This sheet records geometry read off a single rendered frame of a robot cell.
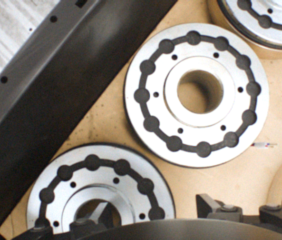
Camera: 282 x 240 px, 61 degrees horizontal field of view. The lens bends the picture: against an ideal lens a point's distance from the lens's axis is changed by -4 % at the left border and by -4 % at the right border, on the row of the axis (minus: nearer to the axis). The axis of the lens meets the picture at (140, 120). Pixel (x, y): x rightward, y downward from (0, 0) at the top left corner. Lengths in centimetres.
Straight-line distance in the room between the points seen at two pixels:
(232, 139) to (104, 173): 9
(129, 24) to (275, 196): 16
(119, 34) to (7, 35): 27
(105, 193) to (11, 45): 29
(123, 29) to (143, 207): 11
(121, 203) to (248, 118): 10
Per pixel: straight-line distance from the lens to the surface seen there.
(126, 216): 17
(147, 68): 18
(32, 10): 41
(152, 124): 17
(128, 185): 17
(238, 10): 20
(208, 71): 17
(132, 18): 16
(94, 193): 17
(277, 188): 21
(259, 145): 18
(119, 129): 20
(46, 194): 19
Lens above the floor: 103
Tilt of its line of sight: 85 degrees down
